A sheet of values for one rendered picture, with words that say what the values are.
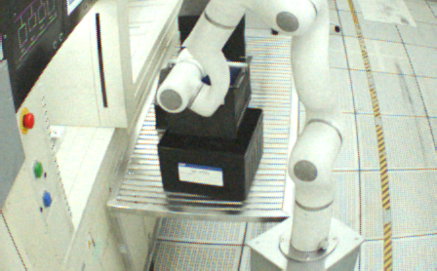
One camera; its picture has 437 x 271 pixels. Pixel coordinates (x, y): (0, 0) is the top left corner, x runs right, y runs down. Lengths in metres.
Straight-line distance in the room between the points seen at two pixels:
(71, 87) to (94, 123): 0.17
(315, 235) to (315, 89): 0.47
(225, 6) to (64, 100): 0.94
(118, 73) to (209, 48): 0.60
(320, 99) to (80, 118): 1.03
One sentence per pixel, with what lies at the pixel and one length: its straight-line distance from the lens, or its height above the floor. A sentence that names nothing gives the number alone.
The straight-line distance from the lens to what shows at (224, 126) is 1.92.
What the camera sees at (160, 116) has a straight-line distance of 2.36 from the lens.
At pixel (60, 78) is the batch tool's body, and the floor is 1.07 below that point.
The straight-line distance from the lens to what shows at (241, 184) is 1.98.
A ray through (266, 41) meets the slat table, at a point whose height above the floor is 0.76.
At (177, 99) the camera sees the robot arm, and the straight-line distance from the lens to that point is 1.65.
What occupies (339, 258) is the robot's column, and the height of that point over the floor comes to 0.76.
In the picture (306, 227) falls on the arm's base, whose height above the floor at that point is 0.88.
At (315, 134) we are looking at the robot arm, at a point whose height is 1.18.
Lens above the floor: 2.06
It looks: 33 degrees down
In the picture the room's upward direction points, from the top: 3 degrees counter-clockwise
